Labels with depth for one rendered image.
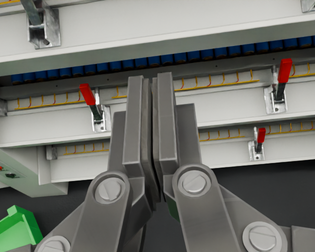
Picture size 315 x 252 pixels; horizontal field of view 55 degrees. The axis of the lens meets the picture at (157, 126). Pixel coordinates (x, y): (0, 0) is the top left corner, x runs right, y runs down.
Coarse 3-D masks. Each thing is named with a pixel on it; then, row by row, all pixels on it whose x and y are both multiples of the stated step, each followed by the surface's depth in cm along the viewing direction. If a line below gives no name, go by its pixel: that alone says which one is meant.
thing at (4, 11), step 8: (48, 0) 31; (56, 0) 31; (64, 0) 31; (72, 0) 31; (80, 0) 31; (88, 0) 31; (96, 0) 31; (0, 8) 32; (8, 8) 31; (16, 8) 31
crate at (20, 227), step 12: (12, 216) 67; (24, 216) 68; (0, 228) 71; (12, 228) 73; (24, 228) 72; (36, 228) 70; (0, 240) 72; (12, 240) 71; (24, 240) 71; (36, 240) 67
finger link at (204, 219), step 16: (176, 176) 8; (192, 176) 8; (208, 176) 8; (176, 192) 8; (192, 192) 8; (208, 192) 8; (192, 208) 8; (208, 208) 8; (224, 208) 8; (192, 224) 7; (208, 224) 7; (224, 224) 7; (192, 240) 7; (208, 240) 7; (224, 240) 7
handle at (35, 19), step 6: (24, 0) 28; (30, 0) 28; (24, 6) 28; (30, 6) 28; (30, 12) 28; (36, 12) 28; (30, 18) 29; (36, 18) 29; (42, 18) 30; (36, 24) 29
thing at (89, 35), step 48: (0, 0) 32; (144, 0) 31; (192, 0) 30; (240, 0) 29; (288, 0) 29; (0, 48) 32; (48, 48) 31; (96, 48) 31; (144, 48) 32; (192, 48) 33
